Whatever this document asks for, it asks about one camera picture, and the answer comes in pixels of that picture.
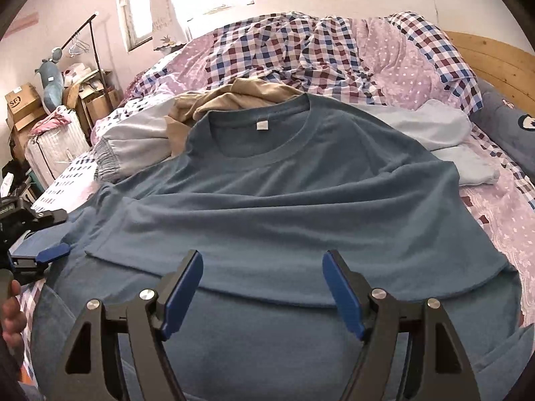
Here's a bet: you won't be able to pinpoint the checked bed sheet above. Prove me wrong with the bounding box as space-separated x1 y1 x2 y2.
19 104 535 385

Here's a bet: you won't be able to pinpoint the dark blue cartoon pillow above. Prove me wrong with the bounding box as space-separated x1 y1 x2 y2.
472 79 535 168

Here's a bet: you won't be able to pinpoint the window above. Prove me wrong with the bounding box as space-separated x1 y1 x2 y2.
115 0 153 53

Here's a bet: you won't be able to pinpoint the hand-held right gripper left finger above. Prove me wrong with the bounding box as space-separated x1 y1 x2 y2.
51 249 205 401

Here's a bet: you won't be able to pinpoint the checked and dotted duvet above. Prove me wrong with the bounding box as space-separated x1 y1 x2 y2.
121 10 481 113

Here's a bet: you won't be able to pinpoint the printed cardboard box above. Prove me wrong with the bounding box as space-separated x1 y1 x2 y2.
5 83 42 124

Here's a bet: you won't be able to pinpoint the plain cardboard box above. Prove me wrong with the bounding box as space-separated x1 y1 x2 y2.
8 111 48 151

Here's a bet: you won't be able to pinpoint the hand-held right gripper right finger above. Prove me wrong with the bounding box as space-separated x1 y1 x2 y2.
322 249 481 401

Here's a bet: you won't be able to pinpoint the black clothes rack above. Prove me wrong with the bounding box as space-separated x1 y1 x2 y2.
61 10 113 105

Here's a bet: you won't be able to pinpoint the light blue pants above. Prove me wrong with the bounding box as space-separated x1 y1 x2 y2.
92 102 502 186

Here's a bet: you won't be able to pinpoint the blue shark plush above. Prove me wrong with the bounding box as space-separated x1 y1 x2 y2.
35 46 65 111

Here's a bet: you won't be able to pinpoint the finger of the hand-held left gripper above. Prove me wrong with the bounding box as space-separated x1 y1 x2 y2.
28 210 69 229
7 243 70 275

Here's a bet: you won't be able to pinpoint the tan T-shirt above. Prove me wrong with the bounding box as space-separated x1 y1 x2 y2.
165 79 302 157

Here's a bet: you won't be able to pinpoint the pink cloth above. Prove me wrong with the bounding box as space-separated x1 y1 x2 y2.
29 109 74 136

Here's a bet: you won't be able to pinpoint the wooden headboard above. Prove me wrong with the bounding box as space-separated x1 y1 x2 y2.
443 29 535 99

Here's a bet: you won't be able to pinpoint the white suitcase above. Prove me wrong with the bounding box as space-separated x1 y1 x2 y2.
25 127 90 180

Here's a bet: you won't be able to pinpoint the stack of cardboard boxes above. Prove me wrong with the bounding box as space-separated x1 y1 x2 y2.
63 69 115 105

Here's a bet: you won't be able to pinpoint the white printed curtain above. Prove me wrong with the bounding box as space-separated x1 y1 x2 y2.
148 0 189 51

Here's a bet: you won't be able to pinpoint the person's left hand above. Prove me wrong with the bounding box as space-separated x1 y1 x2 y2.
2 280 28 362

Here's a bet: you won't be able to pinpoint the teal sweatshirt with logo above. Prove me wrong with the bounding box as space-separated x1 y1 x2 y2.
52 251 535 401

